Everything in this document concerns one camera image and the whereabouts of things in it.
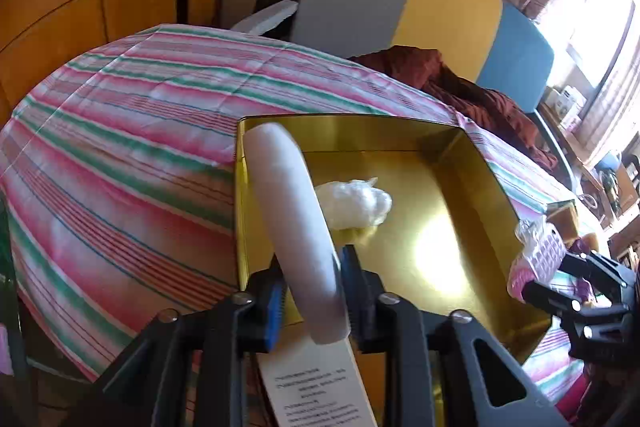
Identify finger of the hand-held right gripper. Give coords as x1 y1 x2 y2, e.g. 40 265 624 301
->
522 282 626 320
560 252 631 303

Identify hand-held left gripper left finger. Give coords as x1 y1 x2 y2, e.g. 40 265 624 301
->
65 269 291 427

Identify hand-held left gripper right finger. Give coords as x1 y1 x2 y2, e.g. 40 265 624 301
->
340 244 571 427

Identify pink hair roller pack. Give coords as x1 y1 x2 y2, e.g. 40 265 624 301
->
507 214 568 303

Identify white foam roll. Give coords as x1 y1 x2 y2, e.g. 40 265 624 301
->
242 123 349 345

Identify gold metal box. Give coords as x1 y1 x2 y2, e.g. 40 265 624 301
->
234 114 553 427

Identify white crumpled plastic wad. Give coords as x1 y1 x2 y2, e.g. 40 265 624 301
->
315 177 393 230

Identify white printed paper box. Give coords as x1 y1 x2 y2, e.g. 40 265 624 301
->
259 339 378 427

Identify wooden desk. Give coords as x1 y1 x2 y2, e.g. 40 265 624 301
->
540 97 640 258

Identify white carton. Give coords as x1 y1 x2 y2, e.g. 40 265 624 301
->
545 87 587 128

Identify pink striped curtain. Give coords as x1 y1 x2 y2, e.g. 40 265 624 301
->
580 2 640 158

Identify dark red cloth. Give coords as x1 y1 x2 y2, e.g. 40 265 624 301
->
347 47 558 172

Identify pink green striped bedsheet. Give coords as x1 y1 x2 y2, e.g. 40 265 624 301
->
0 24 601 413

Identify dark glass side table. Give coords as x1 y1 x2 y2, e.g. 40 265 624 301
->
0 192 31 378

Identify wooden wardrobe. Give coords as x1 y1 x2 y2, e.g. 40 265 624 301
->
0 0 236 122

